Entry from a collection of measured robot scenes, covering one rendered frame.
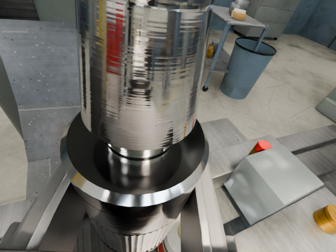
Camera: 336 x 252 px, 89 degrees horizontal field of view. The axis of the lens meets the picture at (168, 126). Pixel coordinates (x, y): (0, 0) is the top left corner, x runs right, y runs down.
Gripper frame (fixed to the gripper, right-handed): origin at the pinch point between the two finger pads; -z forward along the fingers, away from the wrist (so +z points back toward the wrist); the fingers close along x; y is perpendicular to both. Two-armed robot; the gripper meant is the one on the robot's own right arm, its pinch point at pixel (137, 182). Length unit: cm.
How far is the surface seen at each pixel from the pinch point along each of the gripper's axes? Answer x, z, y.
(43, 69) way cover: 21.6, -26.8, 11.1
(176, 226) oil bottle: -4.0, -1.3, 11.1
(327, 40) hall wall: -483, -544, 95
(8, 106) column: 33.0, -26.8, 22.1
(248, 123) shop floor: -109, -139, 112
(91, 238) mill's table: 5.8, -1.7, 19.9
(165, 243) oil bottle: -3.2, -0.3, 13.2
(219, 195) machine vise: -10.0, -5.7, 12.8
